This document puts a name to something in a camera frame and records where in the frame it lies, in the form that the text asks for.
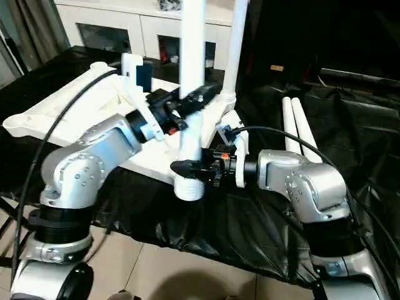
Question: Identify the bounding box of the white plastic table leg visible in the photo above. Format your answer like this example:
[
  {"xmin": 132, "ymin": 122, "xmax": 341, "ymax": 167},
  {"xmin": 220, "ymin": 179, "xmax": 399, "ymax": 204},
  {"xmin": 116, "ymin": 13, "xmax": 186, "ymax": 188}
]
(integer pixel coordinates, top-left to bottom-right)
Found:
[
  {"xmin": 221, "ymin": 0, "xmax": 250, "ymax": 111},
  {"xmin": 290, "ymin": 96, "xmax": 323, "ymax": 164},
  {"xmin": 281, "ymin": 96, "xmax": 306, "ymax": 154},
  {"xmin": 172, "ymin": 0, "xmax": 208, "ymax": 203}
]

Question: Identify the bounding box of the white upturned plastic table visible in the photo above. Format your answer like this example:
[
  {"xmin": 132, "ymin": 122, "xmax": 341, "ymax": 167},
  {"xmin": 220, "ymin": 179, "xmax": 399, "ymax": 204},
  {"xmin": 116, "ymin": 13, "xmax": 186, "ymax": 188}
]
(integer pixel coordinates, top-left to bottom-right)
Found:
[{"xmin": 2, "ymin": 61, "xmax": 242, "ymax": 195}]

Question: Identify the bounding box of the black glossy mat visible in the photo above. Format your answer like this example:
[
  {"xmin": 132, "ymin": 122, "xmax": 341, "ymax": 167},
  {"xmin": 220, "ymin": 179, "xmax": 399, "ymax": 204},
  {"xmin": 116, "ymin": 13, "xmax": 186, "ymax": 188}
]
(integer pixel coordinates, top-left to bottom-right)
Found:
[{"xmin": 0, "ymin": 45, "xmax": 400, "ymax": 290}]

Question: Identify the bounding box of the black speaker box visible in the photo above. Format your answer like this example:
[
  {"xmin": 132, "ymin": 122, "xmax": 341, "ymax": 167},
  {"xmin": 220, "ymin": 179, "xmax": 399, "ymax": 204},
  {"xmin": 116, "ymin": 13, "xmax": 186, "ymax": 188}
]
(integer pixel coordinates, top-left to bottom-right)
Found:
[{"xmin": 245, "ymin": 0, "xmax": 323, "ymax": 87}]

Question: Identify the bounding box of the white glass-door cabinet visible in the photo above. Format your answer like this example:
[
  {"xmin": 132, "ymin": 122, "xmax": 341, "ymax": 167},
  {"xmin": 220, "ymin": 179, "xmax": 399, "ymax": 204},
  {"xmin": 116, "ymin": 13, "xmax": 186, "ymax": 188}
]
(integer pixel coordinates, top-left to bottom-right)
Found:
[{"xmin": 53, "ymin": 0, "xmax": 236, "ymax": 72}]

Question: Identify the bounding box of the black left robot foot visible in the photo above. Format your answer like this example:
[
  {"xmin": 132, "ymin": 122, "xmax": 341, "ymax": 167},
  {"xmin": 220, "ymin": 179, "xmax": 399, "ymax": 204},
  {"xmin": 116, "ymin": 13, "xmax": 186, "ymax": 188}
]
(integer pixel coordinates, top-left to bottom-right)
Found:
[{"xmin": 112, "ymin": 289, "xmax": 136, "ymax": 300}]

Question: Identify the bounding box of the grey curtain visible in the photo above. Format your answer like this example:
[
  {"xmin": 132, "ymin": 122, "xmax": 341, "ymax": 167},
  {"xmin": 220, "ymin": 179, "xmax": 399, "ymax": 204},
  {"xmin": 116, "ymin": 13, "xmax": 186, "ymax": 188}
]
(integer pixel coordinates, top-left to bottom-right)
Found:
[{"xmin": 8, "ymin": 0, "xmax": 70, "ymax": 70}]

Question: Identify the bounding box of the black glossy tv stand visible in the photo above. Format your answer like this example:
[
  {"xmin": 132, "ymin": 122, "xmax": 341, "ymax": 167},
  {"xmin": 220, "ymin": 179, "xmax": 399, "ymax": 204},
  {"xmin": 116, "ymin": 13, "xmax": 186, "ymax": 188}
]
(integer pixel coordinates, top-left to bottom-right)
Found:
[{"xmin": 319, "ymin": 66, "xmax": 400, "ymax": 90}]

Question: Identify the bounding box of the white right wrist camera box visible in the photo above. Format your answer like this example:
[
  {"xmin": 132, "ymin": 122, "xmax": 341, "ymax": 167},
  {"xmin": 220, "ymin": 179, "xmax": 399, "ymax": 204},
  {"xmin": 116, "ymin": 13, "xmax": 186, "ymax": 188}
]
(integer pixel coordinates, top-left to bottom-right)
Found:
[{"xmin": 216, "ymin": 109, "xmax": 251, "ymax": 189}]

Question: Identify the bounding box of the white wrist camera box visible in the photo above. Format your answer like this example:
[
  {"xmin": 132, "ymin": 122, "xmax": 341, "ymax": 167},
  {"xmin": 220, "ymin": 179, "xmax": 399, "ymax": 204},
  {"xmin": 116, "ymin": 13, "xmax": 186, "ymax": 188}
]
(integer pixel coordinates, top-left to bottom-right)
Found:
[
  {"xmin": 216, "ymin": 109, "xmax": 251, "ymax": 189},
  {"xmin": 119, "ymin": 51, "xmax": 166, "ymax": 142}
]

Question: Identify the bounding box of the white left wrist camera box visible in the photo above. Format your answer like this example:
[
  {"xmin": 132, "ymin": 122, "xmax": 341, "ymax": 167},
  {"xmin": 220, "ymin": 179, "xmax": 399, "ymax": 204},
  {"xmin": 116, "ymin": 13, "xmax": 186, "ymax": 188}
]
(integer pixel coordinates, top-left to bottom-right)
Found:
[{"xmin": 119, "ymin": 51, "xmax": 166, "ymax": 142}]

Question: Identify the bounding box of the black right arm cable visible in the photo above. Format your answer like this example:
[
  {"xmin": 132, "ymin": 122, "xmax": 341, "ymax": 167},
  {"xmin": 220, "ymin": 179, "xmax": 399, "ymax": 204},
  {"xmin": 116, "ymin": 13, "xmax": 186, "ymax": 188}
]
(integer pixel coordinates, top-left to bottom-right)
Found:
[{"xmin": 231, "ymin": 125, "xmax": 400, "ymax": 300}]

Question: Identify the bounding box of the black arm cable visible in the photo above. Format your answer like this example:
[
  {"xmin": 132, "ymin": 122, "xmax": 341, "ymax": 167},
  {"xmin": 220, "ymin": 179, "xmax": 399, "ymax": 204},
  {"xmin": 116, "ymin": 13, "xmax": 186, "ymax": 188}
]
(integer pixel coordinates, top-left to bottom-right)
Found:
[
  {"xmin": 8, "ymin": 68, "xmax": 119, "ymax": 284},
  {"xmin": 231, "ymin": 125, "xmax": 400, "ymax": 300}
]

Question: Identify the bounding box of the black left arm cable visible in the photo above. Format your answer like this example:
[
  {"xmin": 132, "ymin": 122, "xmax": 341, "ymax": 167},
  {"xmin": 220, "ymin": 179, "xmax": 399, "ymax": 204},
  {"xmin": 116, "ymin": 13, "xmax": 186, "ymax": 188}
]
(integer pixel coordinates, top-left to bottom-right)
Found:
[{"xmin": 8, "ymin": 68, "xmax": 119, "ymax": 284}]

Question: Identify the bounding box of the black folding table frame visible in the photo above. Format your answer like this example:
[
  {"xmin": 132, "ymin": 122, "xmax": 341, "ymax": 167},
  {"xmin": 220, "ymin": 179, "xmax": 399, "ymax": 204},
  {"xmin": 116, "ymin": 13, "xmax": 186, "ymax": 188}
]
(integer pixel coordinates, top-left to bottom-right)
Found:
[{"xmin": 0, "ymin": 192, "xmax": 24, "ymax": 268}]

